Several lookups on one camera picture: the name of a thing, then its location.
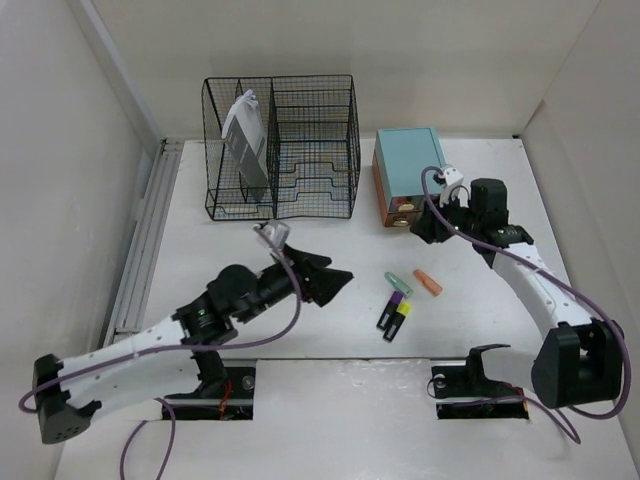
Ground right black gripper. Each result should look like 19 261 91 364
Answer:
408 189 481 244

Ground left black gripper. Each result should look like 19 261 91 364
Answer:
237 243 351 324

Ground teal drawer box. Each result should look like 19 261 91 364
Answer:
372 127 445 228

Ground grey setup guide booklet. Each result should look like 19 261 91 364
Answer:
222 89 269 202

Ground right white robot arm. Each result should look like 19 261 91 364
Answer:
410 167 631 420

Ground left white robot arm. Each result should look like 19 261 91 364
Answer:
30 246 354 445

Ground orange mini highlighter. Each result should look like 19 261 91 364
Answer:
413 269 443 297

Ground green mini highlighter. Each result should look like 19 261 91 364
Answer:
384 271 413 298

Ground purple cap highlighter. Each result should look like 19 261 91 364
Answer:
376 290 404 331

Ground yellow cap highlighter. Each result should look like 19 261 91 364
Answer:
383 302 411 342

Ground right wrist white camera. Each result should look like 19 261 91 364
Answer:
434 165 464 207

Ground wrist white camera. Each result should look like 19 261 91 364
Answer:
253 219 291 251
434 165 464 207

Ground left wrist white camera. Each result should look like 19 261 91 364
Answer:
253 219 291 251

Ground black wire mesh desk organizer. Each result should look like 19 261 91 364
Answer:
201 74 361 221

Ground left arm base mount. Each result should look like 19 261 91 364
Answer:
165 351 257 421

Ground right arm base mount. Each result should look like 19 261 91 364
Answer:
429 344 529 420

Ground aluminium rail frame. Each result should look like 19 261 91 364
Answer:
97 139 184 347

